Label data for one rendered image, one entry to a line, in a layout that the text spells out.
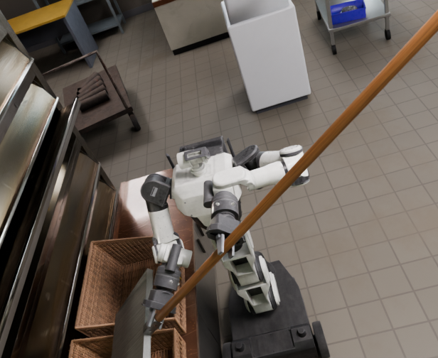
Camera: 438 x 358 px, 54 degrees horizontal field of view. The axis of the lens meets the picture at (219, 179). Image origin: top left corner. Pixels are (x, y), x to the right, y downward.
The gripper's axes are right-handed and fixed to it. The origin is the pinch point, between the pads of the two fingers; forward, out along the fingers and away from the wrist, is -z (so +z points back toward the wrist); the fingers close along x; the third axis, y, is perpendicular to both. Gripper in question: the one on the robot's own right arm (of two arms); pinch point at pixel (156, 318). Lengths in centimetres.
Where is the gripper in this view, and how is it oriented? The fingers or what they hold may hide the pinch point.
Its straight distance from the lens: 162.0
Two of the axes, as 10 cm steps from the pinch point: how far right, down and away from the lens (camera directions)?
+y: 4.9, -1.7, -8.5
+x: -8.4, -3.6, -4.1
